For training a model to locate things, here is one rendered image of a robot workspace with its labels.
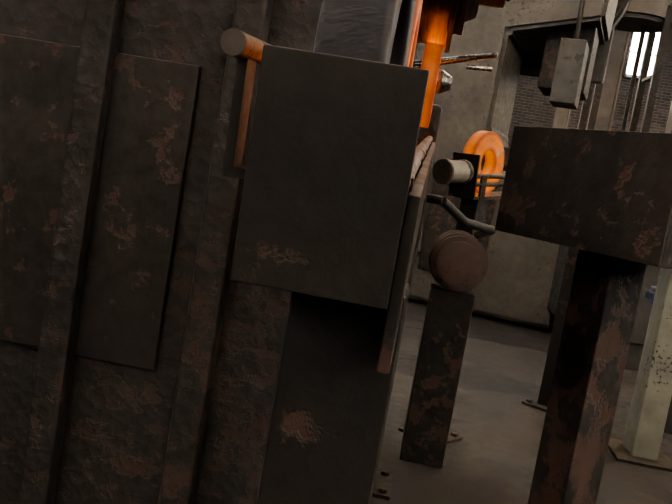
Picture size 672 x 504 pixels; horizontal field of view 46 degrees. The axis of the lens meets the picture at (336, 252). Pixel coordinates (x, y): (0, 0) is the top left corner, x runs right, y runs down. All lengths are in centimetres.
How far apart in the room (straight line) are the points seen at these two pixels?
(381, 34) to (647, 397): 201
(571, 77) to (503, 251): 92
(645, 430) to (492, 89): 235
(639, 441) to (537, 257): 197
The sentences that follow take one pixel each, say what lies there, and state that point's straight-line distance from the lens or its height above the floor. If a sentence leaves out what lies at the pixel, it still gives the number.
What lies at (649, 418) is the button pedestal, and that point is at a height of 12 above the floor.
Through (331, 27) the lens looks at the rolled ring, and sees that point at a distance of 37.
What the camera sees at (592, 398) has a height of 40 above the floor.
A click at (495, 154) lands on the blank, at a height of 73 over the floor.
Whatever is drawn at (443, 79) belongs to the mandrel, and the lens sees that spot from 153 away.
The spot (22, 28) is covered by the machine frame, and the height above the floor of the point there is 74.
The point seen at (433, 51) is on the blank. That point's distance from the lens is 150.
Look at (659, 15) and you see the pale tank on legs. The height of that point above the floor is 306.
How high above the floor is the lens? 62
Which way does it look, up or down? 6 degrees down
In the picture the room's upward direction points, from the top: 10 degrees clockwise
